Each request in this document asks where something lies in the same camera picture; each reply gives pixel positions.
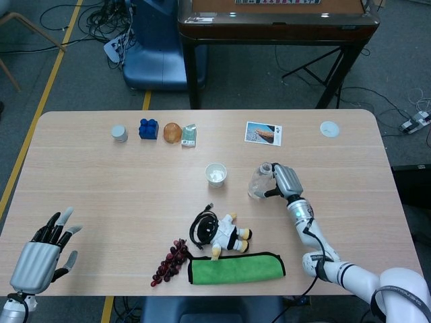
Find white floor power strip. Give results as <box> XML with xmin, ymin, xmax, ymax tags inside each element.
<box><xmin>399</xmin><ymin>110</ymin><xmax>431</xmax><ymax>135</ymax></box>

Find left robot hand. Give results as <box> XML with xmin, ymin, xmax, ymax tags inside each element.
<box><xmin>9</xmin><ymin>206</ymin><xmax>84</xmax><ymax>297</ymax></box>

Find white round grommet cover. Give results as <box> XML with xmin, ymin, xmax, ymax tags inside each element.
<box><xmin>319</xmin><ymin>120</ymin><xmax>341</xmax><ymax>139</ymax></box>

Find small white jar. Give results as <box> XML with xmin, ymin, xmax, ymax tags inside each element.
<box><xmin>110</xmin><ymin>124</ymin><xmax>129</xmax><ymax>143</ymax></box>

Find row of mahjong tiles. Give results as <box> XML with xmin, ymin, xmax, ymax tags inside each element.
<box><xmin>234</xmin><ymin>0</ymin><xmax>321</xmax><ymax>5</ymax></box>

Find blue machine base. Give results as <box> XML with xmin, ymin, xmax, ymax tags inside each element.
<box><xmin>121</xmin><ymin>0</ymin><xmax>207</xmax><ymax>92</ymax></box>

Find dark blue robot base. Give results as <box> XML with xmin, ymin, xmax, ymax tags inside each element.
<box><xmin>139</xmin><ymin>295</ymin><xmax>286</xmax><ymax>323</ymax></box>

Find orange translucent dome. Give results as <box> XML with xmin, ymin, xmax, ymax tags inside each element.
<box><xmin>163</xmin><ymin>122</ymin><xmax>183</xmax><ymax>145</ymax></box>

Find black tripod stand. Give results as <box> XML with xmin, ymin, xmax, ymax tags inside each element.
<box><xmin>281</xmin><ymin>45</ymin><xmax>344</xmax><ymax>108</ymax></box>

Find blue toy building block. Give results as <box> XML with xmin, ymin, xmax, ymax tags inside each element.
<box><xmin>138</xmin><ymin>118</ymin><xmax>160</xmax><ymax>141</ymax></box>

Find white chair wooden legs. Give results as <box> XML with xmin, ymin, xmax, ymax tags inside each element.
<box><xmin>0</xmin><ymin>11</ymin><xmax>67</xmax><ymax>94</ymax></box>

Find photo postcard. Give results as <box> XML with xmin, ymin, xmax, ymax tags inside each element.
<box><xmin>244</xmin><ymin>120</ymin><xmax>283</xmax><ymax>147</ymax></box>

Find black box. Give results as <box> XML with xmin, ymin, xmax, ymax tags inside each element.
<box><xmin>390</xmin><ymin>164</ymin><xmax>431</xmax><ymax>208</ymax></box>

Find small green white packet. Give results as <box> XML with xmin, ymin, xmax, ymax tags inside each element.
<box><xmin>181</xmin><ymin>123</ymin><xmax>198</xmax><ymax>148</ymax></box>

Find dark red plastic grapes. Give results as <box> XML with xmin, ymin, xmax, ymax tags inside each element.
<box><xmin>150</xmin><ymin>238</ymin><xmax>189</xmax><ymax>288</ymax></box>

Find clear plastic bottle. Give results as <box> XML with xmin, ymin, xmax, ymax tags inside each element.
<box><xmin>247</xmin><ymin>161</ymin><xmax>277</xmax><ymax>199</ymax></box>

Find white paper cup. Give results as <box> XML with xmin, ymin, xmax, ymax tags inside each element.
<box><xmin>205</xmin><ymin>162</ymin><xmax>228</xmax><ymax>189</ymax></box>

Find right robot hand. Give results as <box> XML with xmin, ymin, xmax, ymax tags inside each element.
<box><xmin>253</xmin><ymin>162</ymin><xmax>304</xmax><ymax>203</ymax></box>

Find black coiled cable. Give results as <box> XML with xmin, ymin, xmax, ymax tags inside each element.
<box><xmin>189</xmin><ymin>203</ymin><xmax>220</xmax><ymax>250</ymax></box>

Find brown mahjong table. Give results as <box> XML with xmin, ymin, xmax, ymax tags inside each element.
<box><xmin>177</xmin><ymin>0</ymin><xmax>380</xmax><ymax>110</ymax></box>

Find green microfiber cloth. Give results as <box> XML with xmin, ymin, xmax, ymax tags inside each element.
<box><xmin>187</xmin><ymin>250</ymin><xmax>287</xmax><ymax>286</ymax></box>

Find tangled black floor cables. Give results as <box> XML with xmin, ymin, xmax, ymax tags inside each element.
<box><xmin>40</xmin><ymin>0</ymin><xmax>135</xmax><ymax>68</ymax></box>

